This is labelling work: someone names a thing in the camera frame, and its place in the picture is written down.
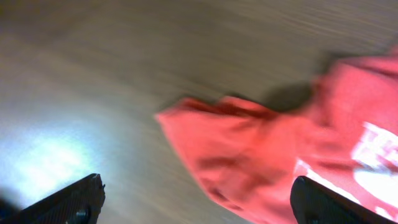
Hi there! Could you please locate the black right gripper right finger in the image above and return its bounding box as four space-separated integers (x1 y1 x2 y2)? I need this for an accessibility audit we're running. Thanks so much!
290 176 395 224

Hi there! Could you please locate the orange printed t-shirt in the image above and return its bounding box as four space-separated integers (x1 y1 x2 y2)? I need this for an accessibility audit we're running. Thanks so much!
157 50 397 223

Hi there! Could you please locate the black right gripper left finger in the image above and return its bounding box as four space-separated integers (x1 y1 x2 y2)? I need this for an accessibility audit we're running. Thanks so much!
1 173 105 224

